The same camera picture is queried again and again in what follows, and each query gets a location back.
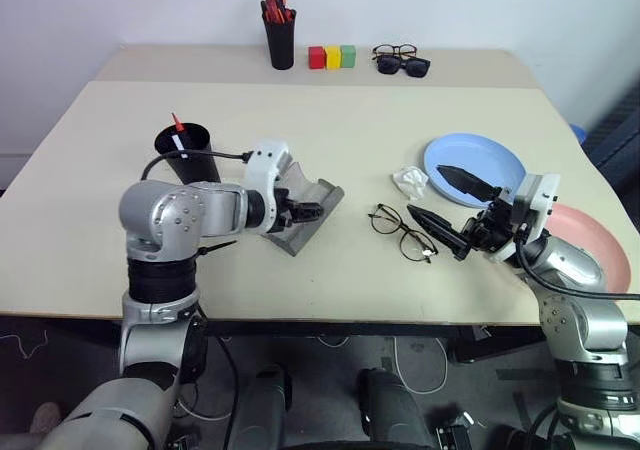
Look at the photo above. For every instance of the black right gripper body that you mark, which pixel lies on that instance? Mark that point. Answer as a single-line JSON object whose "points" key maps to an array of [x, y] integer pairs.
{"points": [[492, 230]]}

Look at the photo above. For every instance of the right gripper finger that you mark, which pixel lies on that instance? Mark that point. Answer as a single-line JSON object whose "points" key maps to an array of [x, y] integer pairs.
{"points": [[470, 182], [440, 230]]}

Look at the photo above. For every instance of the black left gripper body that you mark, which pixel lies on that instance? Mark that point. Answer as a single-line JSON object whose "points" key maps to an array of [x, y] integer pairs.
{"points": [[288, 210]]}

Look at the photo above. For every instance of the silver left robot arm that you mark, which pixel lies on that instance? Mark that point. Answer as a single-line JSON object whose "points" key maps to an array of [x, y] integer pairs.
{"points": [[170, 215]]}

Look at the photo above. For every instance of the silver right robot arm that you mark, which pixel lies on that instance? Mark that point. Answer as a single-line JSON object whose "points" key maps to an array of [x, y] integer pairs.
{"points": [[575, 265]]}

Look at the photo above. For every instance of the grey open glasses case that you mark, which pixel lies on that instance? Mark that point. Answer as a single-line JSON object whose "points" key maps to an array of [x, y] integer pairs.
{"points": [[307, 205]]}

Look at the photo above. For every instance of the thin tortoiseshell round glasses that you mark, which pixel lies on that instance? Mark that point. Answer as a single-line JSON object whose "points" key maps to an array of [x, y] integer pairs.
{"points": [[400, 229]]}

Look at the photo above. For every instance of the wide black cup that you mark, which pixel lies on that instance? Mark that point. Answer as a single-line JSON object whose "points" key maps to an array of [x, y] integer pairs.
{"points": [[192, 162]]}

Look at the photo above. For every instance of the brown framed clear glasses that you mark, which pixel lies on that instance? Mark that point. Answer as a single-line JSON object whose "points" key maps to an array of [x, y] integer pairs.
{"points": [[395, 50]]}

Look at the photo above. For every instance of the tall narrow black cup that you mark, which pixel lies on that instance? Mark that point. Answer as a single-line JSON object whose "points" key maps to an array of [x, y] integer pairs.
{"points": [[281, 45]]}

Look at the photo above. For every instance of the light blue plate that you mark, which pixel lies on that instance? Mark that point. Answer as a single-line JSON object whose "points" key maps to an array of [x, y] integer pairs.
{"points": [[475, 162]]}

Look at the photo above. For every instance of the crumpled white cloth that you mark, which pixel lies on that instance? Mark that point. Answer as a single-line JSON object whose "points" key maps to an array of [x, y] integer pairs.
{"points": [[411, 181]]}

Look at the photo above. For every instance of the black zip tie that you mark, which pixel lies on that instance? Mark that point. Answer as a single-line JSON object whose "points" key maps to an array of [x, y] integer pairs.
{"points": [[217, 247]]}

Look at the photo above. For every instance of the pink plate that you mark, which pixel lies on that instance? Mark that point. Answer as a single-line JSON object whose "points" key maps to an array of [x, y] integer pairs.
{"points": [[595, 245]]}

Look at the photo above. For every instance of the blue round container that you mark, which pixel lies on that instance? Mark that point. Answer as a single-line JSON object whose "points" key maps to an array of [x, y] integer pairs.
{"points": [[580, 132]]}

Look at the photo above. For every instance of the black sunglasses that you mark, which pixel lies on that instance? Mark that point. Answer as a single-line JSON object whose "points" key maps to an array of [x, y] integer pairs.
{"points": [[403, 66]]}

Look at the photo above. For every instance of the orange marker with white label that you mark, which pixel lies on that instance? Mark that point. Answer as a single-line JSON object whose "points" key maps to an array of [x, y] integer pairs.
{"points": [[176, 131]]}

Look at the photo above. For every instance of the red wooden block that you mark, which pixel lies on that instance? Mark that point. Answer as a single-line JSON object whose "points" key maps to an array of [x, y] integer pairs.
{"points": [[316, 57]]}

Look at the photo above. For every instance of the yellow wooden block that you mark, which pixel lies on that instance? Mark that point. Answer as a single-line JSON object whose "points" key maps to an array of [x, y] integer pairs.
{"points": [[333, 56]]}

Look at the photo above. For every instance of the dark ribbed radiator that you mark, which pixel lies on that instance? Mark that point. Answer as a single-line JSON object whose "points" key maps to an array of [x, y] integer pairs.
{"points": [[617, 137]]}

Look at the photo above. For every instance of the green wooden block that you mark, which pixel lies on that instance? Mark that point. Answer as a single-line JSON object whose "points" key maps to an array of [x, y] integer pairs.
{"points": [[348, 55]]}

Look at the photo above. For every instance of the dark rounded shape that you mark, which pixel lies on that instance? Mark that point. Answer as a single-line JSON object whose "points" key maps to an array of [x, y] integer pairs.
{"points": [[265, 405], [392, 407]]}

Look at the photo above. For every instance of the black and red marker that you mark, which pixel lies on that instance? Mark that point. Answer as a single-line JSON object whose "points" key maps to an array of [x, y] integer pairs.
{"points": [[287, 15], [269, 11]]}

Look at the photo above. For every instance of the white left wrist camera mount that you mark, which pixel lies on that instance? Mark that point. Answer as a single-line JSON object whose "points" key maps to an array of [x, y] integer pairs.
{"points": [[265, 170]]}

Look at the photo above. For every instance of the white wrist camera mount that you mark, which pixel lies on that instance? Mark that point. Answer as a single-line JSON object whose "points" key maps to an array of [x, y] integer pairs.
{"points": [[542, 195], [265, 170]]}

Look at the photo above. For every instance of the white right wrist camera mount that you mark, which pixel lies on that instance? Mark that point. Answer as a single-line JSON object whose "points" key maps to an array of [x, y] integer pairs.
{"points": [[542, 195]]}

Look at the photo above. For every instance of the black table frame bar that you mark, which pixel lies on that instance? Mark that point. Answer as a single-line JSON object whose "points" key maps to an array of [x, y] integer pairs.
{"points": [[350, 329]]}

